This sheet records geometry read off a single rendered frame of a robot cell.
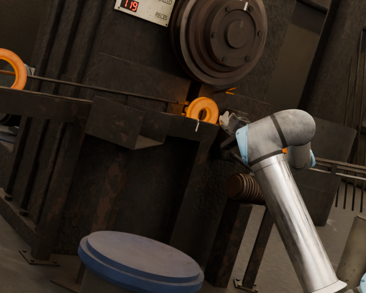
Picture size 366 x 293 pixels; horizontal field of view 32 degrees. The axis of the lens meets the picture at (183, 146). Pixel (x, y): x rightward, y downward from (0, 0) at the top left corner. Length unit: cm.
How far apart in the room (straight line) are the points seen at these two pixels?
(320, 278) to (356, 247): 88
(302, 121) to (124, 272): 85
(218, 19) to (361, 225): 107
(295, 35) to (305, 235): 954
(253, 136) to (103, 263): 74
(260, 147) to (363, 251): 101
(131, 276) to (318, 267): 72
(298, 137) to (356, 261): 96
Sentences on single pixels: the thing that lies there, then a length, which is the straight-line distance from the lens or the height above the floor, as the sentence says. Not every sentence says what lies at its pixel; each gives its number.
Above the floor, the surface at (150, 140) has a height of 61.
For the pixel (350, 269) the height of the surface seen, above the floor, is 30.
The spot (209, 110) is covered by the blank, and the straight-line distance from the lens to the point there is 285.
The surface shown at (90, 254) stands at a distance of 151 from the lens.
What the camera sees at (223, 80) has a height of 91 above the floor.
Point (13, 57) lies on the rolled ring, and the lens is 245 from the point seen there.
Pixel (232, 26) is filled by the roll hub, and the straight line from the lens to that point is 270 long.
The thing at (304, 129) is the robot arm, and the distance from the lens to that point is 203.
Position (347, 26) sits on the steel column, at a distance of 704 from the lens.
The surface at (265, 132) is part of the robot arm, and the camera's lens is 199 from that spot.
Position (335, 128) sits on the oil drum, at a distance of 539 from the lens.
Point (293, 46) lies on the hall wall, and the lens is 1140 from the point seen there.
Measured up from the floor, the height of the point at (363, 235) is 45.
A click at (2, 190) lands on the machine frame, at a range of 329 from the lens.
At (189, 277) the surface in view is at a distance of 152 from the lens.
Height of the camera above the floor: 87
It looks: 6 degrees down
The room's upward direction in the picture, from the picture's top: 17 degrees clockwise
